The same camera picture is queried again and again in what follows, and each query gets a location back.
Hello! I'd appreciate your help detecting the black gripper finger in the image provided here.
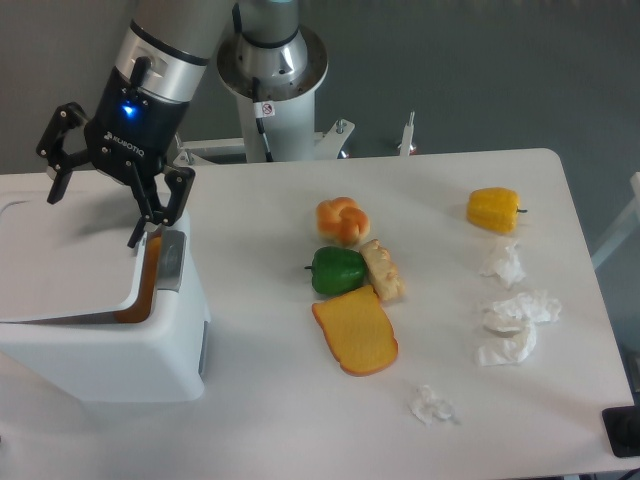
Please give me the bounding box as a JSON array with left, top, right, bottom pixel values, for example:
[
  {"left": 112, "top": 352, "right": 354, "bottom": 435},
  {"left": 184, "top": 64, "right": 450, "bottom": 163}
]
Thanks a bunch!
[
  {"left": 126, "top": 162, "right": 195, "bottom": 248},
  {"left": 36, "top": 102, "right": 89, "bottom": 204}
]

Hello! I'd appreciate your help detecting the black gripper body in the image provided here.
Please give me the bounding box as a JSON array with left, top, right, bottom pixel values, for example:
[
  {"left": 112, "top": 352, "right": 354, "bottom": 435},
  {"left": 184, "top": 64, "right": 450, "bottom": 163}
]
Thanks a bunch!
[{"left": 84, "top": 69, "right": 189, "bottom": 185}]

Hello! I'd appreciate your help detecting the white trash can lid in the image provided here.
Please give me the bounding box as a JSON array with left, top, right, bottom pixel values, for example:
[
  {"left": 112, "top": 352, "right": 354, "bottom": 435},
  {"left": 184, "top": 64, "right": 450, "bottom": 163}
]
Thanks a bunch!
[{"left": 1, "top": 191, "right": 149, "bottom": 325}]

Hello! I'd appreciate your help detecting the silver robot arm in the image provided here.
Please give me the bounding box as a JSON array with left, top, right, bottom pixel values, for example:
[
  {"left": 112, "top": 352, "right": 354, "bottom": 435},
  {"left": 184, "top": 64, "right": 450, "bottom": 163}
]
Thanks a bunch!
[{"left": 36, "top": 1, "right": 309, "bottom": 247}]

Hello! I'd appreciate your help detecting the white trash can body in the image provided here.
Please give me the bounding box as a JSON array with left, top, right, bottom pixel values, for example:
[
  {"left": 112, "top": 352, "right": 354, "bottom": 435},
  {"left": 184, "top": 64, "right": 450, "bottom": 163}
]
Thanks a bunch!
[{"left": 0, "top": 172, "right": 212, "bottom": 404}]

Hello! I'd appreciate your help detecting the orange bread slice in bin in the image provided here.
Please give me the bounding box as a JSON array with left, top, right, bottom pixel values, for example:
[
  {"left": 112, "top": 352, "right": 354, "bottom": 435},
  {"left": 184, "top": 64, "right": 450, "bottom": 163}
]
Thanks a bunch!
[{"left": 114, "top": 236, "right": 162, "bottom": 323}]

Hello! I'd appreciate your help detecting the knotted bread roll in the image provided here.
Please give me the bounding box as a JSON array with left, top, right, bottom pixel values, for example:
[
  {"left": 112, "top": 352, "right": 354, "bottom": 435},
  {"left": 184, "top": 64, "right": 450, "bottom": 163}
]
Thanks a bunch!
[{"left": 315, "top": 197, "right": 371, "bottom": 247}]

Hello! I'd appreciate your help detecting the green bell pepper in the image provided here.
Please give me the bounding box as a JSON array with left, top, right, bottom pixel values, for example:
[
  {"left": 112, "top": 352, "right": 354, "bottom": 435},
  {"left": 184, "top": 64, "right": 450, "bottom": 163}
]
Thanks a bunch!
[{"left": 305, "top": 246, "right": 366, "bottom": 296}]

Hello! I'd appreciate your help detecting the orange toast slice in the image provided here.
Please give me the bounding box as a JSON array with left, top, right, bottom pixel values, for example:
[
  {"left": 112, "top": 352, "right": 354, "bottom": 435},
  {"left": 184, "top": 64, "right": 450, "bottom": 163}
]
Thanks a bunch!
[{"left": 311, "top": 285, "right": 399, "bottom": 376}]

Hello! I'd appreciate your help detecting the beige pastry piece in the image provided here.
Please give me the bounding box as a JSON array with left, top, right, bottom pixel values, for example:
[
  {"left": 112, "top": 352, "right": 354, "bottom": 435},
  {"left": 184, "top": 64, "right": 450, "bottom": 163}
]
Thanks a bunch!
[{"left": 359, "top": 239, "right": 405, "bottom": 302}]

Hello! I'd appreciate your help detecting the small crumpled white tissue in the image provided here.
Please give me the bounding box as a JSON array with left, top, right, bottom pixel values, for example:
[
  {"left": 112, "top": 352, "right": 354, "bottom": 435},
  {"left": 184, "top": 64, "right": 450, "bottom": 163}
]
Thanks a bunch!
[{"left": 408, "top": 385, "right": 459, "bottom": 427}]

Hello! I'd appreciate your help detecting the yellow bell pepper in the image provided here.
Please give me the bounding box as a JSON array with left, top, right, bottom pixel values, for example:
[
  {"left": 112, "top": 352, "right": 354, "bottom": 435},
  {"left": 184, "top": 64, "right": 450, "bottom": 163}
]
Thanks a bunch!
[{"left": 466, "top": 187, "right": 527, "bottom": 234}]

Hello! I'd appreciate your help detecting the crumpled white tissue top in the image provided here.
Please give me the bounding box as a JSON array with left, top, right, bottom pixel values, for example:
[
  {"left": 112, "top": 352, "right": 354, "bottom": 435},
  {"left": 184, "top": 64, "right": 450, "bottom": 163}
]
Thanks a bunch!
[{"left": 479, "top": 237, "right": 526, "bottom": 290}]

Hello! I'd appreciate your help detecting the crumpled white tissue lower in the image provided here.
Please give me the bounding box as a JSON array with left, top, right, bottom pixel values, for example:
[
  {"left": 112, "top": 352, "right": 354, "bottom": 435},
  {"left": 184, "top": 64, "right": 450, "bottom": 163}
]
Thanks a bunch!
[{"left": 474, "top": 323, "right": 537, "bottom": 367}]

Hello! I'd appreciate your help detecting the crumpled white tissue middle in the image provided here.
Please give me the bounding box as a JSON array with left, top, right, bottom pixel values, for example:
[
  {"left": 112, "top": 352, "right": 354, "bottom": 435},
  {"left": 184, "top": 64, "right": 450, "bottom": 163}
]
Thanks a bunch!
[{"left": 482, "top": 290, "right": 562, "bottom": 334}]

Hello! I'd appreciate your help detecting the black device at edge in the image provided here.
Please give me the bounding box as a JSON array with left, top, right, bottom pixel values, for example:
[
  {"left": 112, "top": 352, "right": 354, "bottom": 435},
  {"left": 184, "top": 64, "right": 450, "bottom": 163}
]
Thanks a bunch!
[{"left": 602, "top": 406, "right": 639, "bottom": 458}]

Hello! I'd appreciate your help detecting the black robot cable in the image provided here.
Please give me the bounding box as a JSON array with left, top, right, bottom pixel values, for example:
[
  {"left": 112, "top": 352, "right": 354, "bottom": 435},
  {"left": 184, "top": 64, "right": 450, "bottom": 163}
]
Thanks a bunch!
[{"left": 251, "top": 77, "right": 275, "bottom": 163}]

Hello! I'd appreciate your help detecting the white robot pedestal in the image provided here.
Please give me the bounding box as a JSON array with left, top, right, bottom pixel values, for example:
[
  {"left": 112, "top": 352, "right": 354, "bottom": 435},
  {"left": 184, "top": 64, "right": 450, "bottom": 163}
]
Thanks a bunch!
[{"left": 175, "top": 26, "right": 355, "bottom": 166}]

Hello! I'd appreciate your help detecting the white frame at right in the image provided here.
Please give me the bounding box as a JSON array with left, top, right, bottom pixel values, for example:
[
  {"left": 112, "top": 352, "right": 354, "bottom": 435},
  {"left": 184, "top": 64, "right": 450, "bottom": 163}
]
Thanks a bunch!
[{"left": 591, "top": 172, "right": 639, "bottom": 270}]

